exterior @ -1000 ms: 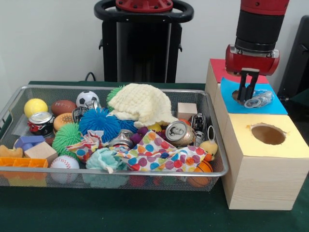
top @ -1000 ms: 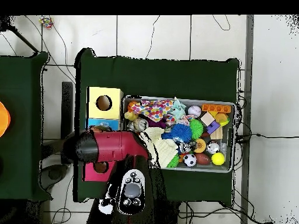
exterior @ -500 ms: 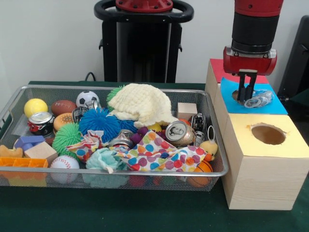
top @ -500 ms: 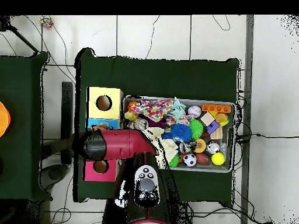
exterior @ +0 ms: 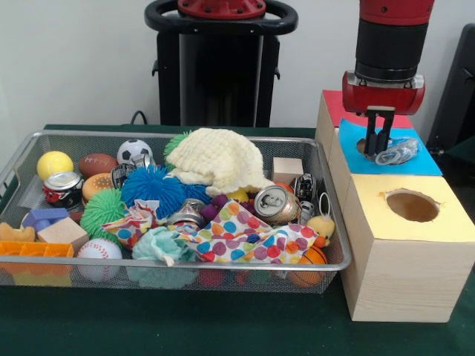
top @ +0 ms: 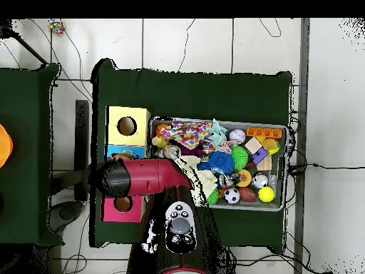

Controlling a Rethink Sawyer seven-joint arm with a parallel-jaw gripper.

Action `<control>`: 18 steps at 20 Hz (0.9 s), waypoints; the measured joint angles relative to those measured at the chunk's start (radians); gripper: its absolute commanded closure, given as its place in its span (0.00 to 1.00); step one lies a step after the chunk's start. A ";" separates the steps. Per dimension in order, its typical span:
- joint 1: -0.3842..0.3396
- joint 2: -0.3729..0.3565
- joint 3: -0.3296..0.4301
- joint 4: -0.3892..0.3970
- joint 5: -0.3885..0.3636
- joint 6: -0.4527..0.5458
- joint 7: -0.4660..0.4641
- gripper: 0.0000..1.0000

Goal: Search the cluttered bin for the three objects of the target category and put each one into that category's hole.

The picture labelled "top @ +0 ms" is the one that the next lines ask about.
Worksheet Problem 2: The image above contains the polka dot cloth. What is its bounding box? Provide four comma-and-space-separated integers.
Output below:
158, 121, 213, 151

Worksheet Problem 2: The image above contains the green cloth side table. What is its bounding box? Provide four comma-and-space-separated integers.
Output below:
0, 62, 63, 246

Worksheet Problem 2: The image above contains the orange toy building block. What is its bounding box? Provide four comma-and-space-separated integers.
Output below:
246, 126, 284, 139

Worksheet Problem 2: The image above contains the smooth yellow ball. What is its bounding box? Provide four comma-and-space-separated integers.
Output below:
257, 186, 275, 203

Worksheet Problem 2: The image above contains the clear plastic bottle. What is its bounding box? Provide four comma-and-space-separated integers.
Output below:
115, 151, 139, 161

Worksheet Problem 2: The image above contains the wooden box with three holes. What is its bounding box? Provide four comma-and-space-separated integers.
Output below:
102, 106, 152, 225

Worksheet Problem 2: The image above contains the clear wire mesh bin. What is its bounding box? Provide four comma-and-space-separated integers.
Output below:
145, 116, 288, 212

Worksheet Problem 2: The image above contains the white knitted cloth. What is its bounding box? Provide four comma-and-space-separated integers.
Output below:
173, 155, 219, 206

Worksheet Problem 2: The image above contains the plain wooden cube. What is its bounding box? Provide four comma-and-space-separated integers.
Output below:
245, 136, 264, 155

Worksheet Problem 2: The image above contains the blue spiky ball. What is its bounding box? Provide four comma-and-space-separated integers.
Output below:
207, 151, 236, 175

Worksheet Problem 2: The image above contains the small soccer ball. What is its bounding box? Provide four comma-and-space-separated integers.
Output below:
224, 188, 241, 205

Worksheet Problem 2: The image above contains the small colourful floor toy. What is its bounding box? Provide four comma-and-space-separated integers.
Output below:
48, 19, 66, 36

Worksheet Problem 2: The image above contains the small white baseball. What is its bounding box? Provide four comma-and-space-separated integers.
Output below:
229, 128, 247, 145

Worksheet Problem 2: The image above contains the orange round object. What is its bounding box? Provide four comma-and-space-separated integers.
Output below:
0, 124, 14, 168

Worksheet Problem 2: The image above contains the green spiky ball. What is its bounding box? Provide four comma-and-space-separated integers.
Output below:
230, 147, 250, 171

